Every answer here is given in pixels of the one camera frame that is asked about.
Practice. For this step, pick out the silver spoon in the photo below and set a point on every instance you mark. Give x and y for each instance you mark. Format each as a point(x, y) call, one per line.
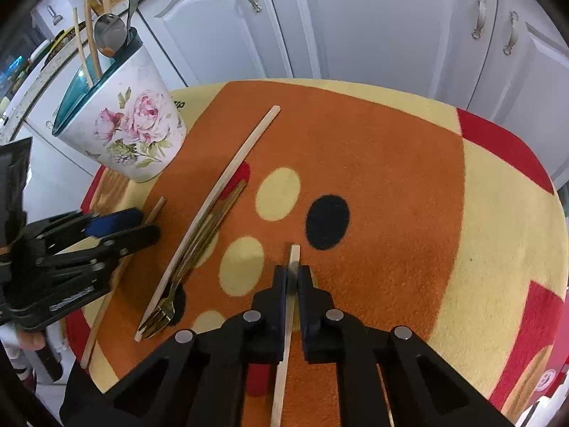
point(109, 31)

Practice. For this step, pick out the person's left hand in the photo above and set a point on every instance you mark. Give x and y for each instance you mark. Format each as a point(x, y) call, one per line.
point(31, 341)

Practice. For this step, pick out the gold fork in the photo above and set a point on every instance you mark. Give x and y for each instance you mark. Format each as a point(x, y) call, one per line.
point(160, 316)

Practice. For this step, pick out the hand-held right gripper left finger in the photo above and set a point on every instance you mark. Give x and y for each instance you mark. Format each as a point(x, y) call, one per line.
point(280, 293)

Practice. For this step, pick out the silver fork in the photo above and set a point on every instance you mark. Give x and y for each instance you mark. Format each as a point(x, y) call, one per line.
point(131, 4)

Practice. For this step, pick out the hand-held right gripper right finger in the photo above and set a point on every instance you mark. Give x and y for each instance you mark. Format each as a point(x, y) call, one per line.
point(306, 302)

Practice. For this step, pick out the orange printed table mat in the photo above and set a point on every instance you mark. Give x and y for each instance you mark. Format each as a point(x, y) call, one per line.
point(400, 187)

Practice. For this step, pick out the floral white utensil holder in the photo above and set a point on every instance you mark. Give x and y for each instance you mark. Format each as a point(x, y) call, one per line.
point(133, 142)

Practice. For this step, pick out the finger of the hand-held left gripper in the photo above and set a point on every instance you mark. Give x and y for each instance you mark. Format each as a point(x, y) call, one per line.
point(115, 222)
point(138, 238)

